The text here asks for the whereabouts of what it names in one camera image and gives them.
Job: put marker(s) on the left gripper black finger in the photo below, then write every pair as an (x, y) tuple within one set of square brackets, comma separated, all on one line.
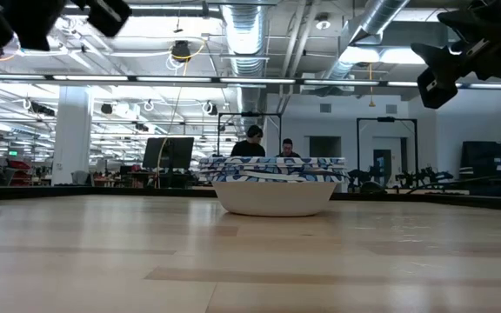
[(108, 15), (39, 21)]

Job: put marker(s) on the black background monitor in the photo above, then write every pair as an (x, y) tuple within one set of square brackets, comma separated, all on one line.
[(170, 152)]

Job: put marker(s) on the black ceiling mounted device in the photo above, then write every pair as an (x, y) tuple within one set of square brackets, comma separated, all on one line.
[(181, 50)]

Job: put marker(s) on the black aluminium rig frame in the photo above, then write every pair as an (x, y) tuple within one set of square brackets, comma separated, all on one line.
[(102, 192)]

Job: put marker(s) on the slanted silver spiral duct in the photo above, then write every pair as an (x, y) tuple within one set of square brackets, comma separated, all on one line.
[(387, 9)]

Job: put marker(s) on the white structural column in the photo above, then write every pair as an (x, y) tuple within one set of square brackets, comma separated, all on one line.
[(72, 135)]

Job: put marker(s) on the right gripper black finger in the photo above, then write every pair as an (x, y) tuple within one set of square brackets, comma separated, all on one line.
[(444, 56), (438, 89)]

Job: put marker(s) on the overhead LED light bar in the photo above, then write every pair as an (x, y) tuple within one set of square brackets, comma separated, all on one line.
[(172, 79)]

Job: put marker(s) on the black cabinet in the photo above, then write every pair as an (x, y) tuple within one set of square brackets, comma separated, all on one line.
[(489, 165)]

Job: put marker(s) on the round ceiling sensor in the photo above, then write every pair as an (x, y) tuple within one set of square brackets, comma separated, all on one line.
[(322, 24)]

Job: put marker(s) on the red storage rack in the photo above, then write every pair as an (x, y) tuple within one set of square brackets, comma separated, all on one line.
[(18, 165)]

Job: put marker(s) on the large silver spiral duct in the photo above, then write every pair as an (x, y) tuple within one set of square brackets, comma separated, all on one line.
[(244, 35)]

